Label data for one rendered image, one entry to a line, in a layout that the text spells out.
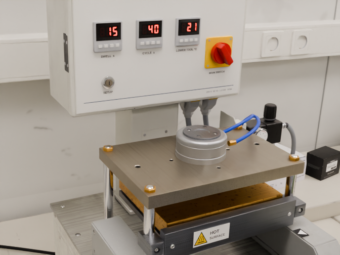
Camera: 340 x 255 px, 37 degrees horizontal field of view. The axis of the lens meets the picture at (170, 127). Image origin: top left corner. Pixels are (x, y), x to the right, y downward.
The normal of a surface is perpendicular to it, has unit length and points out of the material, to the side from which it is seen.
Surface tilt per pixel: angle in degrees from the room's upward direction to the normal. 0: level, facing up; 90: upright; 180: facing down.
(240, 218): 90
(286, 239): 90
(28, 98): 90
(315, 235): 0
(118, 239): 0
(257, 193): 0
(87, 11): 90
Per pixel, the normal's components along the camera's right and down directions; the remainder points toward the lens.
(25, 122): 0.43, 0.33
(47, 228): 0.04, -0.94
